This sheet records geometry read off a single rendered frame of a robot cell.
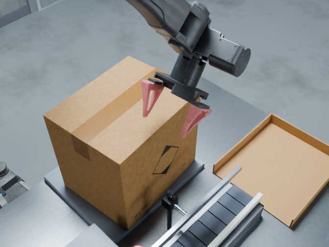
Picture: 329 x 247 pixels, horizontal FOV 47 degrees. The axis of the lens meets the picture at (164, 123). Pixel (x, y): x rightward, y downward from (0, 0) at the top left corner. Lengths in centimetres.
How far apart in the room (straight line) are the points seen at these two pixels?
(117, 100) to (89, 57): 216
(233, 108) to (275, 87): 150
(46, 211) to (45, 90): 179
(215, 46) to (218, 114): 63
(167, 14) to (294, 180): 70
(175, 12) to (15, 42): 283
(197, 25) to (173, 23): 5
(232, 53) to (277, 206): 54
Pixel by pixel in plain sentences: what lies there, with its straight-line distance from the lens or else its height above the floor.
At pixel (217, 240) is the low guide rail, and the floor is 91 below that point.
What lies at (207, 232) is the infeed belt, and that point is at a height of 88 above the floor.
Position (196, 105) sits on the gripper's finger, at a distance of 71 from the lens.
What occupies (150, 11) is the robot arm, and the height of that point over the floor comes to 143.
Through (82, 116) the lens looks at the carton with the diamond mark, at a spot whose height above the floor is 112.
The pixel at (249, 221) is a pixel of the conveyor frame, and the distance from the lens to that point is 100.
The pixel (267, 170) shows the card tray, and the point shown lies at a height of 83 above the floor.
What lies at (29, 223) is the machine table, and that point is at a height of 83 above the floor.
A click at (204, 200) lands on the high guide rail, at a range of 91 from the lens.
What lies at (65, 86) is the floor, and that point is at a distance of 281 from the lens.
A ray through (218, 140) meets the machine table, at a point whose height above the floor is 83.
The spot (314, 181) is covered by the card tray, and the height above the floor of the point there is 83.
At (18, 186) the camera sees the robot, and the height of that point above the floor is 24.
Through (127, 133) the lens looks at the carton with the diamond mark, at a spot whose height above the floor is 112.
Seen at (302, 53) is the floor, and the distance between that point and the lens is 324.
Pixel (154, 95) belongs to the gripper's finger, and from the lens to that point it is 80.
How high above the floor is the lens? 172
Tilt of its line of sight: 45 degrees down
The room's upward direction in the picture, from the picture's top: straight up
